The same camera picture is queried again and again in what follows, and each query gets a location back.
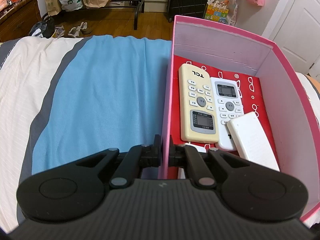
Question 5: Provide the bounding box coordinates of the white remote face down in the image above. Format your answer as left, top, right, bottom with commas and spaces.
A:
227, 112, 280, 171

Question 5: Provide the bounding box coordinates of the white USB charger cube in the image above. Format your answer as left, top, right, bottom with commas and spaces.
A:
185, 143, 207, 153

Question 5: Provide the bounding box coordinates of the red glasses-print paper liner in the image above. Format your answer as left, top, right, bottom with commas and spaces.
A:
166, 54, 279, 180

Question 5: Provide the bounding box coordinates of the white door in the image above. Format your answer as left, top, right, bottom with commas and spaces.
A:
263, 0, 319, 80

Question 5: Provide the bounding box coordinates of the striped bed sheet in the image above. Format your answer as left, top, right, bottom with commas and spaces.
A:
1, 35, 319, 239

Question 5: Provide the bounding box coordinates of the pair of slippers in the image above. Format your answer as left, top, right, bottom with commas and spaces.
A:
52, 22, 92, 38

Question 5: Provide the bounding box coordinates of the cream TCL remote control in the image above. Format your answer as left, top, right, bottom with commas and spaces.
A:
178, 62, 219, 144

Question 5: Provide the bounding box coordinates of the pink cardboard box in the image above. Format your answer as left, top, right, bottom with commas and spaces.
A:
161, 15, 319, 220

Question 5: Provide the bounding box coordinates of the wooden nightstand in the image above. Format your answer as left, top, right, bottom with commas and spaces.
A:
1, 0, 41, 42

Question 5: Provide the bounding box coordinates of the white TCL remote control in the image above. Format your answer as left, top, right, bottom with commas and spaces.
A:
210, 77, 244, 152

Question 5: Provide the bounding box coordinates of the black bag on floor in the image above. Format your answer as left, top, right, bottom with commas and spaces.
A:
28, 16, 55, 38

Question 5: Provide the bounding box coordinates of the colourful gift bag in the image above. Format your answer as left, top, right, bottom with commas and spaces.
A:
204, 0, 229, 24

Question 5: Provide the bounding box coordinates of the black clothes rack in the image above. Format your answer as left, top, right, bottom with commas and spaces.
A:
43, 0, 146, 30

